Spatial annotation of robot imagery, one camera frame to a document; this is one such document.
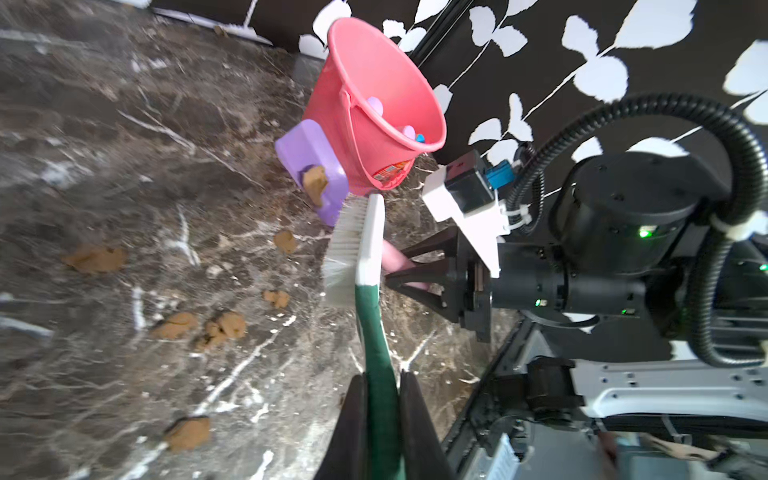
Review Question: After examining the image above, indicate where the purple trowel pink handle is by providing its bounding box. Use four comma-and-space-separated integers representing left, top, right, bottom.
275, 120, 350, 227
367, 97, 384, 116
401, 125, 416, 140

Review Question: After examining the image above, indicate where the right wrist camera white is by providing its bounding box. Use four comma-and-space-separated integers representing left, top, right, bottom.
421, 150, 516, 278

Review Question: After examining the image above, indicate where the pink plastic bucket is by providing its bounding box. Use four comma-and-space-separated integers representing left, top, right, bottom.
304, 18, 447, 196

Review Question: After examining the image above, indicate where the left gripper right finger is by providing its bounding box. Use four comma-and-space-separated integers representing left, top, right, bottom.
399, 370, 456, 480

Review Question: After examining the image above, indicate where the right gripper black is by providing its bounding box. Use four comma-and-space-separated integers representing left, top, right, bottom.
385, 152, 729, 341

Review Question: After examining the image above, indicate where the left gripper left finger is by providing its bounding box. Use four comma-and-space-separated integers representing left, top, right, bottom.
314, 374, 368, 480

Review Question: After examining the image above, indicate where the white slotted cable duct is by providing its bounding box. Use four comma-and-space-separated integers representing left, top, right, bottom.
475, 433, 520, 480

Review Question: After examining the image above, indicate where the black front rail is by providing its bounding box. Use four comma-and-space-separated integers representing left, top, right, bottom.
442, 319, 537, 479

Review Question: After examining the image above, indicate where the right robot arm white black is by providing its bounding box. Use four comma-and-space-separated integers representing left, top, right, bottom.
386, 94, 767, 427

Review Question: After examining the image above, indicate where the brown clay soil lump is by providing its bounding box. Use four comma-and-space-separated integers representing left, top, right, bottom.
62, 246, 127, 274
273, 230, 298, 255
163, 417, 211, 453
150, 312, 199, 340

